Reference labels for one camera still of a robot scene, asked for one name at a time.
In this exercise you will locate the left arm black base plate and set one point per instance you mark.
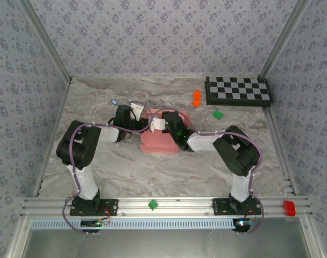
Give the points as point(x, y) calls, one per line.
point(112, 207)

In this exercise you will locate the wide aluminium mounting rail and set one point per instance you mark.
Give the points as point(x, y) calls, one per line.
point(179, 205)

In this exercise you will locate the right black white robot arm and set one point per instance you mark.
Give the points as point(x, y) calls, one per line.
point(238, 153)

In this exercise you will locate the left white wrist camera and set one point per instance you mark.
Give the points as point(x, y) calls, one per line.
point(136, 107)

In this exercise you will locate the green block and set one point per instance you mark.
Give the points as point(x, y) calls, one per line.
point(153, 204)

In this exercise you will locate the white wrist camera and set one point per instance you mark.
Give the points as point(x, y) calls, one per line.
point(158, 124)
point(136, 107)

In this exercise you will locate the black grey checkerboard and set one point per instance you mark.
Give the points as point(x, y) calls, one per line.
point(238, 90)

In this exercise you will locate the aluminium upright frame post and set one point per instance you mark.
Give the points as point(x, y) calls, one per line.
point(284, 40)
point(47, 40)

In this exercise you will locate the aluminium frame leg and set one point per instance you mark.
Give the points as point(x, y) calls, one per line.
point(17, 239)
point(312, 239)

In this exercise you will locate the blue key tag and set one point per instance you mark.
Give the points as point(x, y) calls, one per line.
point(114, 102)

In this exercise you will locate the pink paper box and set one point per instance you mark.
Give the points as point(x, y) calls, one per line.
point(158, 142)

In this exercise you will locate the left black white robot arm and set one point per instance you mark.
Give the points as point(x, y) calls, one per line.
point(80, 145)

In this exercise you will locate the aluminium table end rail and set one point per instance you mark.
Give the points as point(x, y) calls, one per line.
point(99, 77)

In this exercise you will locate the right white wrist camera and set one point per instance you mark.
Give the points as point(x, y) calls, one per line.
point(158, 124)

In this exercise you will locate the grey metal shelf sheet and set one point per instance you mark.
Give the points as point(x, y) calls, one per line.
point(166, 244)

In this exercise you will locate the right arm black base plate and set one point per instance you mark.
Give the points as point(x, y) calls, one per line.
point(218, 207)

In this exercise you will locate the red block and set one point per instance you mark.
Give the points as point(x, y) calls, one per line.
point(289, 208)

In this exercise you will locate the green toy brick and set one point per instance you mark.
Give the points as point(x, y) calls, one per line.
point(217, 114)

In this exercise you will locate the orange plastic toy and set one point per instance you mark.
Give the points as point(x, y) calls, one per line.
point(196, 99)

